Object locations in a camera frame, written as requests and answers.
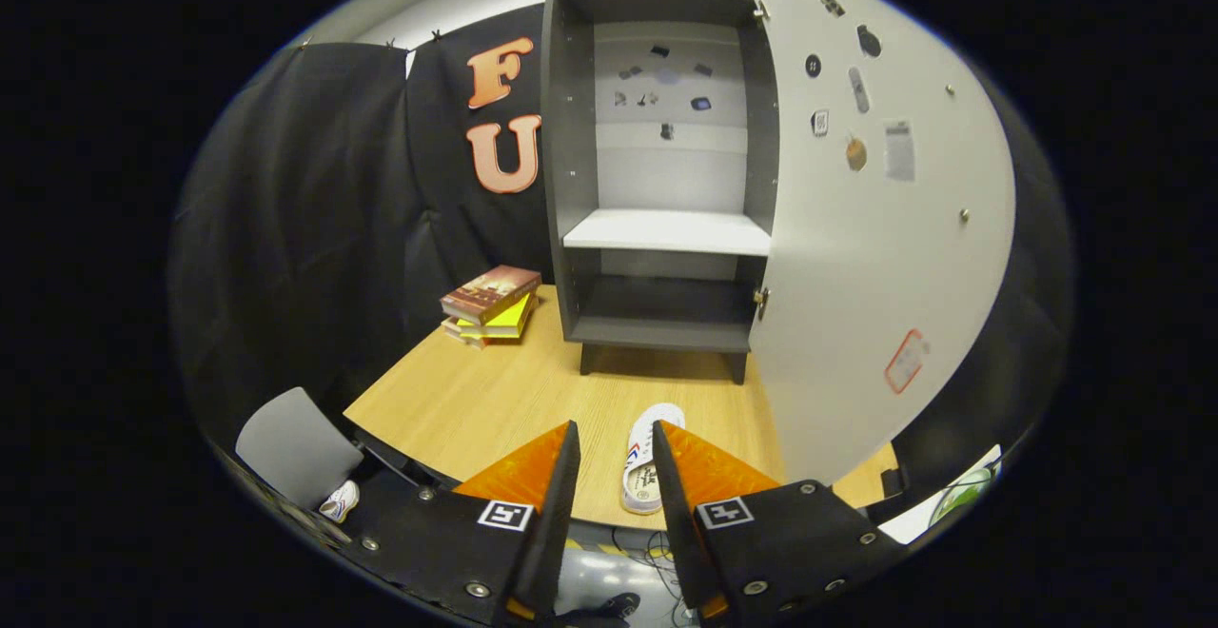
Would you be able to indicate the yellow book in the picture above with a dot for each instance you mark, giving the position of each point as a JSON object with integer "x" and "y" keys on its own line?
{"x": 504, "y": 319}

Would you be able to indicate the brown cover book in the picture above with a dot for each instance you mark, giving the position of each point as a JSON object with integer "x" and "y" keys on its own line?
{"x": 490, "y": 290}

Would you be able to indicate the black backdrop cloth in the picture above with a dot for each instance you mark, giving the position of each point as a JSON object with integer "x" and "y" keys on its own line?
{"x": 304, "y": 228}

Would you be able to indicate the white canvas shoe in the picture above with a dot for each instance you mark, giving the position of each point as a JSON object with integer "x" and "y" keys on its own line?
{"x": 647, "y": 457}
{"x": 340, "y": 501}

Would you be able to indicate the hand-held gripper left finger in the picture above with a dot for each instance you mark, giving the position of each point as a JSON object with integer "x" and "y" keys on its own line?
{"x": 557, "y": 514}

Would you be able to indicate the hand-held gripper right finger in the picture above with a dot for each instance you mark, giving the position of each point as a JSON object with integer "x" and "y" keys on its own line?
{"x": 677, "y": 523}

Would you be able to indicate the grey chair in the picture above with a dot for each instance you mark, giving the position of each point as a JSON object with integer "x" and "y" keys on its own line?
{"x": 295, "y": 447}

